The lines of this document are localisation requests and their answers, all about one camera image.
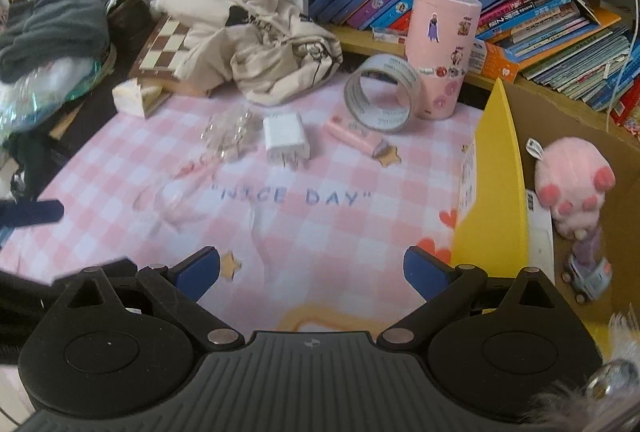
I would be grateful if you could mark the dark brown bag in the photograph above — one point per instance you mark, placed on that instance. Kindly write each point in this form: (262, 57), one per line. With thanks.
(125, 17)

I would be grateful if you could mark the clear plastic hair clip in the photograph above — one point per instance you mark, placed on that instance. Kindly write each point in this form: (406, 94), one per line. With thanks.
(230, 132)

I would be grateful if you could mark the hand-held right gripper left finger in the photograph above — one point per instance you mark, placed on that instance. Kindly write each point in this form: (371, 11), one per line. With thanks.
(200, 271)

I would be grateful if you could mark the dark grey cloth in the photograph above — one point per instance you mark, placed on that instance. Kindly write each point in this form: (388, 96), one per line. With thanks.
(50, 27)

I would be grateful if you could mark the beige cloth bag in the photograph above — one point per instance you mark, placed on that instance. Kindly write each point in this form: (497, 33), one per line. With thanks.
(250, 12)

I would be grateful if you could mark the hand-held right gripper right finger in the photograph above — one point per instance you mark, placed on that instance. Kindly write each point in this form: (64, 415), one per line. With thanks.
(427, 271)

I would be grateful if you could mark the white charger plug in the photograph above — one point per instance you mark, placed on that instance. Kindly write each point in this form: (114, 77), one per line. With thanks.
(285, 137)

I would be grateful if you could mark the yellow cardboard box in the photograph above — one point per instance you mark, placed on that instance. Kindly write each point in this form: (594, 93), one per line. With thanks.
(492, 192)

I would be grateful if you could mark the pink cylindrical can with stickers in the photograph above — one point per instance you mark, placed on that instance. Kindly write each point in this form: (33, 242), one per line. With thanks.
(440, 62)

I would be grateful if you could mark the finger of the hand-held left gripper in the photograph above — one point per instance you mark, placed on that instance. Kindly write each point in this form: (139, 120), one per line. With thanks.
(119, 264)
(35, 212)

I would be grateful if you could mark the cream wedge block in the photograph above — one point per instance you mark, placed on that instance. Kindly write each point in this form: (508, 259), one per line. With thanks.
(130, 97)

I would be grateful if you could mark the pink eraser stick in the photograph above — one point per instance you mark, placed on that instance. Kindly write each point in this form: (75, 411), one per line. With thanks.
(350, 132)

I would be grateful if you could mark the clear tape roll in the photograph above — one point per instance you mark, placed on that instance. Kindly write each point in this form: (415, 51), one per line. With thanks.
(385, 64)

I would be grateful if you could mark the pink plush toy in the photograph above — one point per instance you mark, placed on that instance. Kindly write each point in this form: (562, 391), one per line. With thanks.
(570, 172)

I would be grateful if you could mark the pink checked desktop mat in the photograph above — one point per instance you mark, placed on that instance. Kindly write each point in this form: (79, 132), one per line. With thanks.
(300, 237)

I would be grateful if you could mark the wooden chessboard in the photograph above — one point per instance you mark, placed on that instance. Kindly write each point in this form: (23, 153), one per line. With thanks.
(165, 39)

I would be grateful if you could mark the iridescent plastic bag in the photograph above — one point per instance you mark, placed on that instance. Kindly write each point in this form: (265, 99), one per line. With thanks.
(40, 92)

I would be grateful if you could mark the clear plastic wrap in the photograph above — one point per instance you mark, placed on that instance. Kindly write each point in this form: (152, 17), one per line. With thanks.
(172, 207)

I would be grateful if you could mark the white yellow-edged study mat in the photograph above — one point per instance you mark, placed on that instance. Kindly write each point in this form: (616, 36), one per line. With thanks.
(320, 314)

